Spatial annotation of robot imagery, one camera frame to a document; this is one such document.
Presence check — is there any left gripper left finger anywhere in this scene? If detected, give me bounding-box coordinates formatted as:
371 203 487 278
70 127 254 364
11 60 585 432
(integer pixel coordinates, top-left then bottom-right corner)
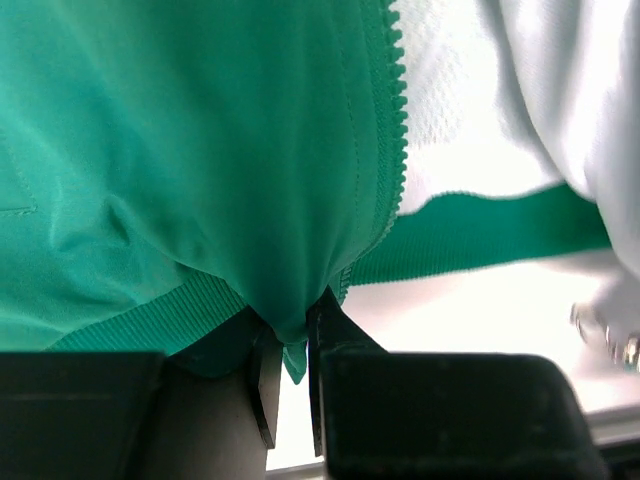
169 305 284 450

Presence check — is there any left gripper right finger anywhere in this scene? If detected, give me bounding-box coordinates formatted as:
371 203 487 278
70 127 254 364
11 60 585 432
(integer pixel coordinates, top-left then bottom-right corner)
306 287 386 457

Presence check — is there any green zip jacket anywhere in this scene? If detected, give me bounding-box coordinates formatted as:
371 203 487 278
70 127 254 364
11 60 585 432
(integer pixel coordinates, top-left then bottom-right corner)
1 1 639 381

